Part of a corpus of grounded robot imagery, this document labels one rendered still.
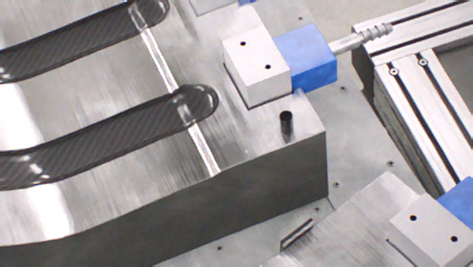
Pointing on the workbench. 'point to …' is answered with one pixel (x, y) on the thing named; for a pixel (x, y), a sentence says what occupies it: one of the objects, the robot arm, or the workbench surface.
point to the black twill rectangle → (296, 234)
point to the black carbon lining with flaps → (153, 124)
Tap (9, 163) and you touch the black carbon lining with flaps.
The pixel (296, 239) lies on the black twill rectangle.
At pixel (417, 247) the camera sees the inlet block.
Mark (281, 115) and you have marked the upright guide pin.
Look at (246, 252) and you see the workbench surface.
